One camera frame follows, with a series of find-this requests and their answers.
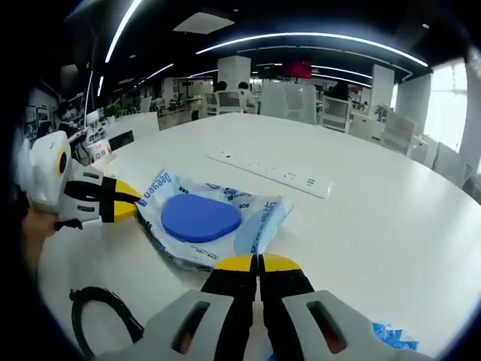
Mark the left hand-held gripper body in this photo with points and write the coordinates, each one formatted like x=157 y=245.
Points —
x=41 y=169

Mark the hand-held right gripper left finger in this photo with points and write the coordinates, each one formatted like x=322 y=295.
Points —
x=225 y=301

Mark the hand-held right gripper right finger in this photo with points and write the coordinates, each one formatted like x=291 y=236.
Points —
x=285 y=301

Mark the blue tissue packet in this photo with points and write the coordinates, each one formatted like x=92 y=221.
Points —
x=203 y=218

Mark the blue tissue pack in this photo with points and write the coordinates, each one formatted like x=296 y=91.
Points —
x=394 y=336

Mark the person's left hand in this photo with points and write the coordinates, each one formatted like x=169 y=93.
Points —
x=39 y=223

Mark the red and white sign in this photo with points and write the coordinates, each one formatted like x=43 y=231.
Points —
x=99 y=150

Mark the white side table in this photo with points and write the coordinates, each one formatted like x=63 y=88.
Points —
x=139 y=124

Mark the green potted plant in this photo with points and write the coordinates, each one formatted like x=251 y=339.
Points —
x=380 y=112
x=112 y=111

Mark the white power strip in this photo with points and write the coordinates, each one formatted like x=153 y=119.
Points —
x=270 y=171

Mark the white office chair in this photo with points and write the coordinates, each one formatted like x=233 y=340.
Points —
x=228 y=101
x=400 y=131
x=336 y=113

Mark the curved ceiling light strip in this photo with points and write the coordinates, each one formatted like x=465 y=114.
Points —
x=122 y=30

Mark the white ceiling panel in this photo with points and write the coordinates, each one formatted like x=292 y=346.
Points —
x=204 y=22

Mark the white mesh chair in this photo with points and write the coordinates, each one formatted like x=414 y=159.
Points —
x=289 y=101

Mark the bright window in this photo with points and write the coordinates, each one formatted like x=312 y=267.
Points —
x=447 y=105

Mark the long curved ceiling light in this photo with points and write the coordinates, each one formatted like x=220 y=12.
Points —
x=319 y=34

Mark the wall poster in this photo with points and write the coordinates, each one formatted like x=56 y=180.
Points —
x=32 y=120

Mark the red wall screen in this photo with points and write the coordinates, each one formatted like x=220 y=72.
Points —
x=297 y=69

